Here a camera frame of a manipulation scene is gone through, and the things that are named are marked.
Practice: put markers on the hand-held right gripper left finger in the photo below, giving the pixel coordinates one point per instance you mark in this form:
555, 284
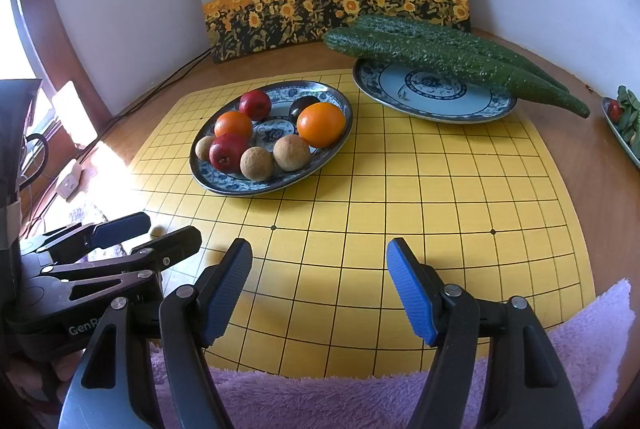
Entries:
227, 294

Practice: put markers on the window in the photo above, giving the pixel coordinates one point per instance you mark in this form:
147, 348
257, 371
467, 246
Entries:
15, 59

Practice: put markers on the green cucumber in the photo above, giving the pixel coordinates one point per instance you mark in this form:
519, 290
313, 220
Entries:
425, 51
400, 25

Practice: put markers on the white power adapter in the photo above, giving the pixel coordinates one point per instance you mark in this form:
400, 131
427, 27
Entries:
69, 179

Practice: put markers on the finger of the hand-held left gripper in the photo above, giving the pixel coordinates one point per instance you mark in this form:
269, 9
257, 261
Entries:
175, 244
122, 226

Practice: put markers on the red cherry tomato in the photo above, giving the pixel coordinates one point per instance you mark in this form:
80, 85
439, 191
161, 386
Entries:
614, 110

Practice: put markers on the yellow grid game board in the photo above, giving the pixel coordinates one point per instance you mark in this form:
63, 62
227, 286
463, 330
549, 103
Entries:
425, 219

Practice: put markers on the purple fluffy towel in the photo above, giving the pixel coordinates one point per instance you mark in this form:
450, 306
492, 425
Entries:
350, 404

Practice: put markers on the blue white patterned plate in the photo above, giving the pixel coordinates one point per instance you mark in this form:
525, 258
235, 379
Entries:
272, 129
440, 105

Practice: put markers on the person's left hand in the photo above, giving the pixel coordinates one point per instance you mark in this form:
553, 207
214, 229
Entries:
60, 369

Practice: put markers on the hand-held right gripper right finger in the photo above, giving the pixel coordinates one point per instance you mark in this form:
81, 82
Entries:
410, 294

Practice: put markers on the green leafy vegetables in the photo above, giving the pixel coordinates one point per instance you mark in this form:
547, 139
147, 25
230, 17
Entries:
630, 114

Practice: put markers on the large orange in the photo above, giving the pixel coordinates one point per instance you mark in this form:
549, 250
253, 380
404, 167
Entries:
321, 125

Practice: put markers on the small brown round fruit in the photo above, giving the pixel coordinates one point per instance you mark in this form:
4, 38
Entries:
204, 148

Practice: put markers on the plate with dark rim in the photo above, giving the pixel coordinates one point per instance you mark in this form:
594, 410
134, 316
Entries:
617, 134

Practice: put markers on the small orange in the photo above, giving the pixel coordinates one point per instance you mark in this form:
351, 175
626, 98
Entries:
233, 125

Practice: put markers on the red apple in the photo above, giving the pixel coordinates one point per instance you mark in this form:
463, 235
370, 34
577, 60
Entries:
227, 152
255, 105

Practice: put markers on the dark purple plum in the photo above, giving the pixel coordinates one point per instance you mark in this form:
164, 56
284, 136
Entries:
301, 105

